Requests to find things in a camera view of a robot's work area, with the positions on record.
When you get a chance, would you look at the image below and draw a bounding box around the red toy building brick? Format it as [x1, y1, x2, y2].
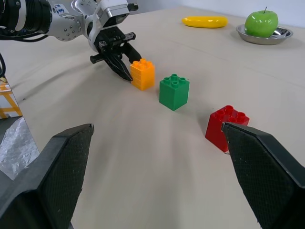
[204, 104, 250, 153]

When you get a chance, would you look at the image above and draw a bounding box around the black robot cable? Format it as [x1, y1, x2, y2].
[0, 30, 50, 79]

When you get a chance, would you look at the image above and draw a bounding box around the orange toy building brick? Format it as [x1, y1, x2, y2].
[130, 58, 156, 91]

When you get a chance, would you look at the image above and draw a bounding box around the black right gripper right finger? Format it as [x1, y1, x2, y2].
[221, 122, 305, 229]

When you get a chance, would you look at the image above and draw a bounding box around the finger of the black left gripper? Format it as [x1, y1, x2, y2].
[122, 42, 143, 65]
[104, 53, 133, 83]

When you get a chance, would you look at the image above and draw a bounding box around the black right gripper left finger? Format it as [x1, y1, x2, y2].
[0, 123, 95, 229]

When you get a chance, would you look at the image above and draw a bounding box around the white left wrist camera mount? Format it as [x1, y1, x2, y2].
[71, 0, 139, 55]

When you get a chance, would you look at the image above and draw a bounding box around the round steel dish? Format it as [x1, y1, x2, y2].
[235, 23, 294, 46]

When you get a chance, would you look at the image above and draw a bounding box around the clear plastic bag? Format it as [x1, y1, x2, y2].
[0, 116, 40, 181]

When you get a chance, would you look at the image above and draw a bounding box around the yellow toy banana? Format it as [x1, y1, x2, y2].
[182, 16, 229, 29]

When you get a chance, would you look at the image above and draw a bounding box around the green toy apple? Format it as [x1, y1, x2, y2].
[244, 6, 279, 38]

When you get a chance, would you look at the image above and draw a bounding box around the green toy building brick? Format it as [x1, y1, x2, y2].
[159, 73, 191, 112]

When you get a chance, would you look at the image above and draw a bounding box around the yellow metal frame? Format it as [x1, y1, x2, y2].
[0, 80, 23, 119]

